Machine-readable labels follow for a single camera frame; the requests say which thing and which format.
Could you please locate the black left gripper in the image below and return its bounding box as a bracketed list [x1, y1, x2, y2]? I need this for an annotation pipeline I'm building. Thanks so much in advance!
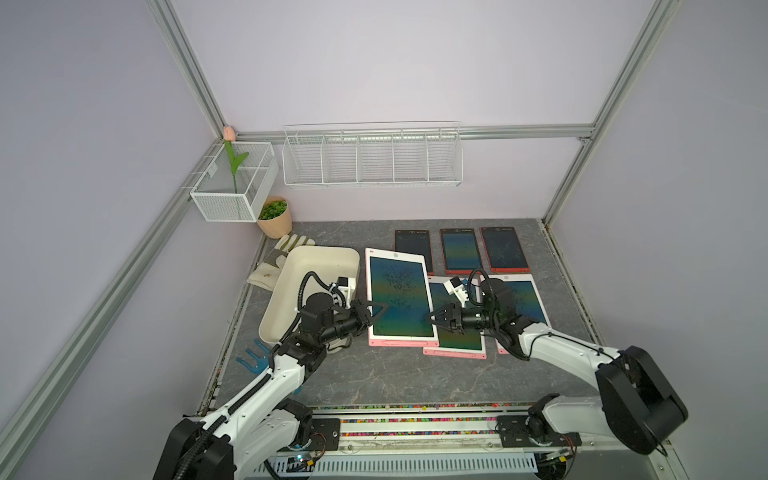
[319, 298, 388, 344]

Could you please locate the small red writing tablet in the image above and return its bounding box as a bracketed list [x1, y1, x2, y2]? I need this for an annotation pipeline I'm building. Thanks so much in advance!
[480, 227, 530, 274]

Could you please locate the yellow blue handled tool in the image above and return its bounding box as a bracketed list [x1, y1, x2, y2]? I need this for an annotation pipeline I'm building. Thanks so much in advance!
[235, 339, 271, 377]

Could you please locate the white mesh wall box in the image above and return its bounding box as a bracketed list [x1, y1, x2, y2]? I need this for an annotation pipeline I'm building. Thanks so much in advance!
[190, 142, 279, 223]

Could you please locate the potted green plant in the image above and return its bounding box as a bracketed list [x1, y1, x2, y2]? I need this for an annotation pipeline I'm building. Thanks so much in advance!
[257, 196, 293, 239]

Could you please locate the white writing tablet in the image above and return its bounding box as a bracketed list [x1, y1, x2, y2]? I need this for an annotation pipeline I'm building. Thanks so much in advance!
[491, 274, 551, 326]

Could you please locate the cream plastic storage tray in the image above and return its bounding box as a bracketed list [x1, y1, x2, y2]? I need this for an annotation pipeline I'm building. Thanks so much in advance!
[259, 246, 360, 345]

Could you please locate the black frame writing tablet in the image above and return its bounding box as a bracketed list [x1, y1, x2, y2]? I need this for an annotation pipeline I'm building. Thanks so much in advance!
[395, 230, 434, 275]

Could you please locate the beige work glove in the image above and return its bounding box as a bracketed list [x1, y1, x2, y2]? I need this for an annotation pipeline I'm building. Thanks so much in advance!
[246, 234, 316, 292]

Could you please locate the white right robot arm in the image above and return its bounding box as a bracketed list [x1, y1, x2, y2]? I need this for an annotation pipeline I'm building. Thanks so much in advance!
[425, 278, 689, 455]

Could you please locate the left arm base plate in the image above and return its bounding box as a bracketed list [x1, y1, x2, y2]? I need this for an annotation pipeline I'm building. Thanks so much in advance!
[291, 417, 341, 451]

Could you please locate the white wire wall shelf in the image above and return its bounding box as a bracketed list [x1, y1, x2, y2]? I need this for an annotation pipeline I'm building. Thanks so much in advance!
[283, 121, 464, 188]

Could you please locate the artificial pink tulip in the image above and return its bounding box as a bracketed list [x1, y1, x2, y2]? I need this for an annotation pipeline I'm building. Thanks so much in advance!
[222, 126, 249, 194]

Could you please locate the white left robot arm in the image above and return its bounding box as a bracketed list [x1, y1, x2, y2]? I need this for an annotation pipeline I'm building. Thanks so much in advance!
[153, 293, 389, 479]

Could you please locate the pink writing tablet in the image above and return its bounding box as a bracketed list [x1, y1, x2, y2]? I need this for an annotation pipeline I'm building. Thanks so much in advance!
[422, 277, 487, 360]
[365, 248, 439, 348]

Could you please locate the large red writing tablet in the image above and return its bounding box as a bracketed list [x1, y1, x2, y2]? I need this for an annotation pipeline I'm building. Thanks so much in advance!
[440, 228, 482, 275]

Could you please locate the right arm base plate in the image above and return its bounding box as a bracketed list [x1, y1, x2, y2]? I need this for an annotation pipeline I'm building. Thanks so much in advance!
[495, 415, 582, 448]

